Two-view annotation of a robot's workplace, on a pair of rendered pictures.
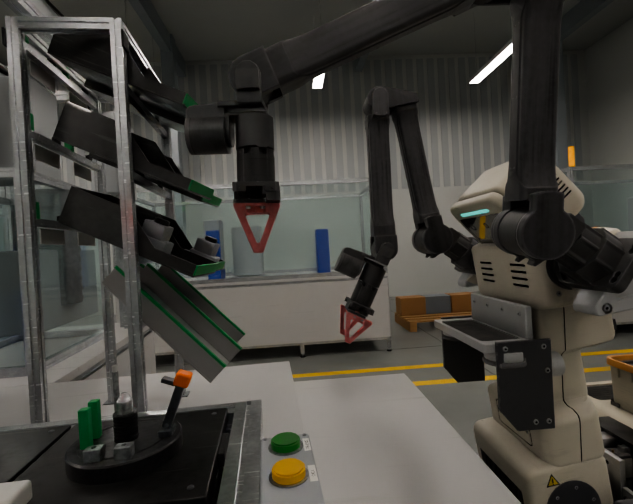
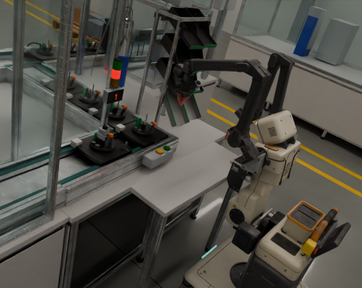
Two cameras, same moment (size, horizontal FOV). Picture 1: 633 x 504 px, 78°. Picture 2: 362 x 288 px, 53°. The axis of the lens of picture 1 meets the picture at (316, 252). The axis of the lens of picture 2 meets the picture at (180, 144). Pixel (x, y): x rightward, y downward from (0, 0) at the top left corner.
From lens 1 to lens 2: 1.67 m
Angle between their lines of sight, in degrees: 44
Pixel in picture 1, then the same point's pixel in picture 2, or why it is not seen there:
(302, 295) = (344, 98)
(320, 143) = not seen: outside the picture
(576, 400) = (256, 194)
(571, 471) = (240, 207)
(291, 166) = not seen: outside the picture
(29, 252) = (145, 73)
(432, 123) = not seen: outside the picture
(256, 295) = (312, 81)
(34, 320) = (142, 90)
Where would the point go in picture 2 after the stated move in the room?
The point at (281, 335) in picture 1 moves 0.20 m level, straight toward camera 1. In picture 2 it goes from (314, 116) to (310, 119)
